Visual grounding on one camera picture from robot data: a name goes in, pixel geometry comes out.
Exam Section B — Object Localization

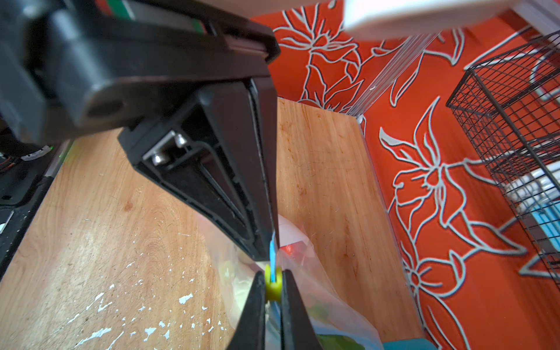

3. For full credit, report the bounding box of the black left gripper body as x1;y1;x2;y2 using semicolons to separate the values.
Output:
1;1;280;145

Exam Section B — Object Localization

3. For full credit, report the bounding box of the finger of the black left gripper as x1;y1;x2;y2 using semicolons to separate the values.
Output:
118;77;279;262

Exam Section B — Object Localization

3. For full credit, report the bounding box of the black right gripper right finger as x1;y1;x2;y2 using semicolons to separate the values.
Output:
281;269;322;350

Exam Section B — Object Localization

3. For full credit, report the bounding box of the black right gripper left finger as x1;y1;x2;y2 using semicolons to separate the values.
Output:
227;271;267;350

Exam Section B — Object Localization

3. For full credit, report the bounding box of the clear zip top bag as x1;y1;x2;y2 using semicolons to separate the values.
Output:
196;215;383;349

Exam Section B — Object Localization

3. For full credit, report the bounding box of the red tomato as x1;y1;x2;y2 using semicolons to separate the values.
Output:
281;241;307;260

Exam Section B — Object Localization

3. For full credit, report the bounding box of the green lettuce leaf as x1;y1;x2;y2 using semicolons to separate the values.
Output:
317;335;365;350

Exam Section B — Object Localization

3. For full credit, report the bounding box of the teal plastic basket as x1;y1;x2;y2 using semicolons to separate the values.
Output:
383;338;437;350

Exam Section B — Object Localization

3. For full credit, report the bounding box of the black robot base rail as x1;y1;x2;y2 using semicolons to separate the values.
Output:
1;129;73;275

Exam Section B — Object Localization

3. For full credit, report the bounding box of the black wire wall basket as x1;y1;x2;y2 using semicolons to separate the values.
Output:
446;31;559;282

